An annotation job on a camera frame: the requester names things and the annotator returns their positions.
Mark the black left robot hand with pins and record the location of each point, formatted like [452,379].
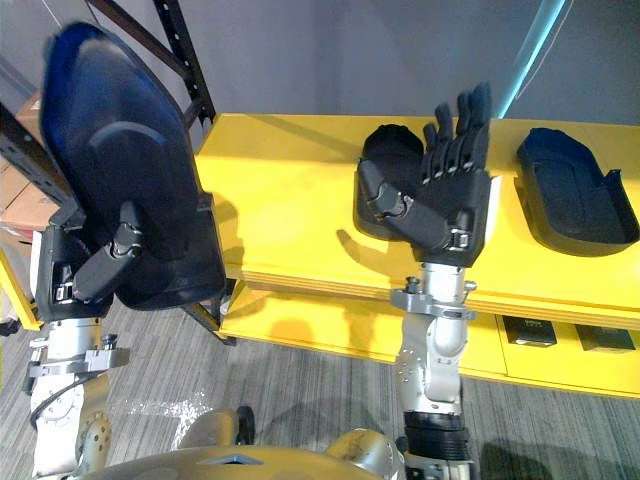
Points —
[70,280]

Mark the black plastic housing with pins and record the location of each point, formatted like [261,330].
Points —
[565,200]
[125,125]
[395,145]

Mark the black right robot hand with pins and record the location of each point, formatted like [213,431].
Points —
[450,215]

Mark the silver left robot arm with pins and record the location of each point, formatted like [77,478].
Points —
[65,410]

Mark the silver robot leg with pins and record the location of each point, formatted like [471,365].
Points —
[210,427]
[365,450]

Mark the brown cardboard box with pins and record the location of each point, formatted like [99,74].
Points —
[31,117]
[20,200]

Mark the yellow shelf rack black posts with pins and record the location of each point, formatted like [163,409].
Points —
[20,290]
[300,200]

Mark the silver left robot leg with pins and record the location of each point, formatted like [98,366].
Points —
[210,427]

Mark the small black box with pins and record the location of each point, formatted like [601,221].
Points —
[607,337]
[530,330]

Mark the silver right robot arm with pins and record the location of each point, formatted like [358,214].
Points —
[440,350]

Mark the silver right robot leg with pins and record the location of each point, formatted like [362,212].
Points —
[365,450]

